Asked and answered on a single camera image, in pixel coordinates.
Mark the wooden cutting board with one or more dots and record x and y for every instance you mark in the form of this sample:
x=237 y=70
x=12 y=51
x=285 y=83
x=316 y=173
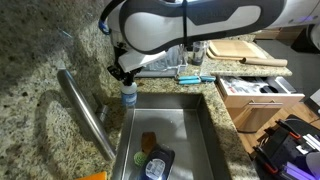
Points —
x=233 y=49

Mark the steel gooseneck tap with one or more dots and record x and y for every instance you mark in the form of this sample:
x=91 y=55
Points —
x=86 y=113

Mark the steel sink basin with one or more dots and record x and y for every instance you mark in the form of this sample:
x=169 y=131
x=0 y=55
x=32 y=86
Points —
x=173 y=140

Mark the wooden cabinet door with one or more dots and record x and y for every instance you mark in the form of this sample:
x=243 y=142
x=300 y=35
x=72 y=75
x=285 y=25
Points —
x=256 y=118

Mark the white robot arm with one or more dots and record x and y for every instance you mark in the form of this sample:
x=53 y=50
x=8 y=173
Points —
x=200 y=20

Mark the wooden drawer white inside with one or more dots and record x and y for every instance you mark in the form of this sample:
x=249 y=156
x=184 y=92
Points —
x=263 y=98

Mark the green mesh scrubber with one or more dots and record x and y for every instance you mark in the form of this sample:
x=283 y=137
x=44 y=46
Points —
x=139 y=158

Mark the clear bag of cutlery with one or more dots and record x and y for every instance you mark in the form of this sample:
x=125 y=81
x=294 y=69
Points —
x=245 y=85

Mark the wooden rolling pin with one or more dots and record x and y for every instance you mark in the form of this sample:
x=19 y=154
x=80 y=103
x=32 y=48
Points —
x=265 y=62

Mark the metal dish rack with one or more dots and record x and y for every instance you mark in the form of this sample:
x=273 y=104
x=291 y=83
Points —
x=166 y=65

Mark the dark blue bottle with label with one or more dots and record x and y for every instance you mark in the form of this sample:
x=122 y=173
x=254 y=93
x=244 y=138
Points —
x=156 y=165

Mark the clear drinking glass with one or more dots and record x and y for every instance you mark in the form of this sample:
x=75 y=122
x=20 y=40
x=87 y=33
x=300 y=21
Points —
x=199 y=55

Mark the brown scrub pad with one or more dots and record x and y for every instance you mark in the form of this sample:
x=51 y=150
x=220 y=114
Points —
x=148 y=141

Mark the black round container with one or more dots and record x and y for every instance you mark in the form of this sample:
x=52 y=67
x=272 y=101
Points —
x=269 y=89

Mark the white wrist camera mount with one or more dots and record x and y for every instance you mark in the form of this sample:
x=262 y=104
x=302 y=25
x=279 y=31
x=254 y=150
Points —
x=140 y=60

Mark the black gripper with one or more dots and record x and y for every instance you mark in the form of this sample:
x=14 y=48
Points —
x=125 y=74

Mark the orange sponge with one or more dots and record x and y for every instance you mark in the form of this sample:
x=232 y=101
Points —
x=93 y=176

